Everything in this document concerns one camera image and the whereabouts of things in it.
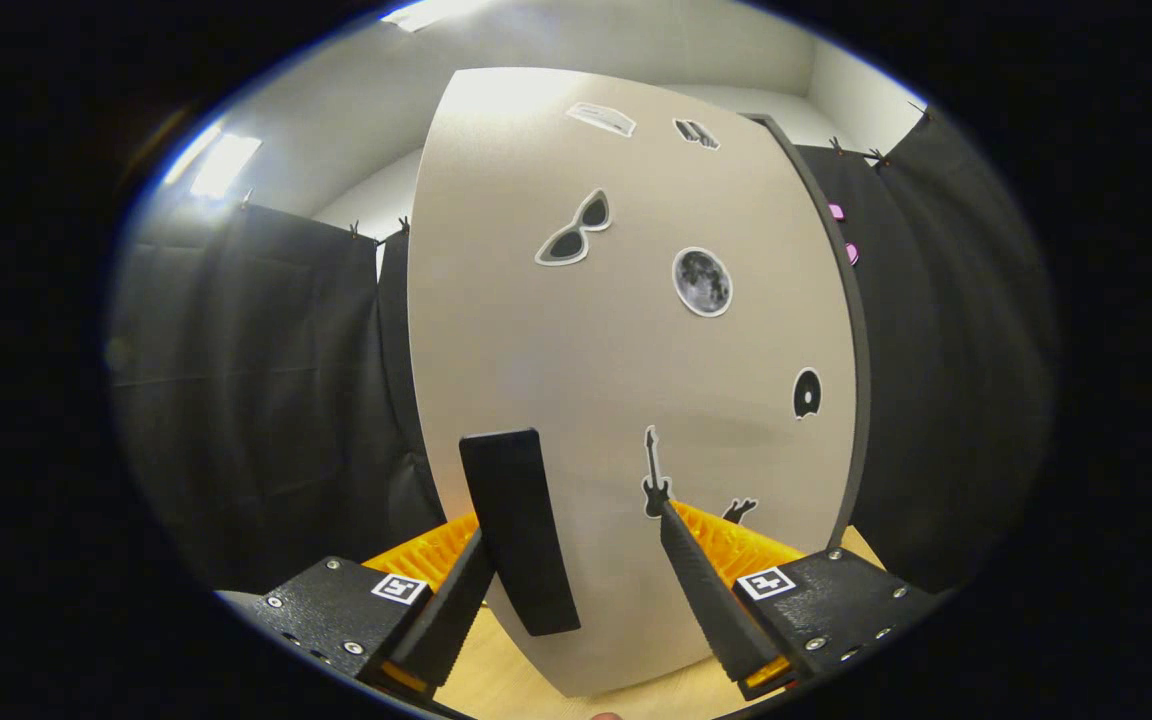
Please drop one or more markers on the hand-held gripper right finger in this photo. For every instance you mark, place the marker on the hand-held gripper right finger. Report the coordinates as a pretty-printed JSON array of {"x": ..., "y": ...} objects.
[{"x": 711, "y": 600}]

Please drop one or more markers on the beige shoe cabinet door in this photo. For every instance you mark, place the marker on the beige shoe cabinet door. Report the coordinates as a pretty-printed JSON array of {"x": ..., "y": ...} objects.
[{"x": 586, "y": 350}]

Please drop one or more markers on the black backdrop cloth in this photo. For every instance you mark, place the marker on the black backdrop cloth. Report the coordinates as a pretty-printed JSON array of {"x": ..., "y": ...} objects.
[{"x": 266, "y": 400}]

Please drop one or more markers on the dark grey shoe cabinet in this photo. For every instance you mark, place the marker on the dark grey shoe cabinet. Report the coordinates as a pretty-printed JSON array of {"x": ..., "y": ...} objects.
[{"x": 864, "y": 350}]

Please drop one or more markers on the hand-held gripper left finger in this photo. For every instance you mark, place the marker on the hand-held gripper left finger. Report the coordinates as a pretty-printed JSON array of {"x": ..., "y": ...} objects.
[{"x": 451, "y": 610}]

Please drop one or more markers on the long ceiling light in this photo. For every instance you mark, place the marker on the long ceiling light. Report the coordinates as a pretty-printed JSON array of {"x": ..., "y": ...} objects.
[{"x": 436, "y": 12}]

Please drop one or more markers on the small ceiling light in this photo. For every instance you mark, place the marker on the small ceiling light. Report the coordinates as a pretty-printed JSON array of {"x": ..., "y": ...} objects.
[{"x": 221, "y": 165}]

